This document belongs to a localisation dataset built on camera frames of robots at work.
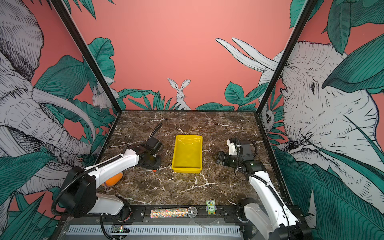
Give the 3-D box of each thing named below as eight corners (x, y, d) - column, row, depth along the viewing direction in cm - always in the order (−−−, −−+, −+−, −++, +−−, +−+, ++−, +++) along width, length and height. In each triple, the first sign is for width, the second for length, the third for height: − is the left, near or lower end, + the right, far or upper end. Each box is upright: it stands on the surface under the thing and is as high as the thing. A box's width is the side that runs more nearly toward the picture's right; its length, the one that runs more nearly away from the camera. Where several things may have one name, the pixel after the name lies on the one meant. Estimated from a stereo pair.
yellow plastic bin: (173, 172, 90) (171, 167, 85) (176, 140, 105) (175, 134, 100) (202, 172, 90) (203, 168, 85) (201, 140, 105) (202, 135, 100)
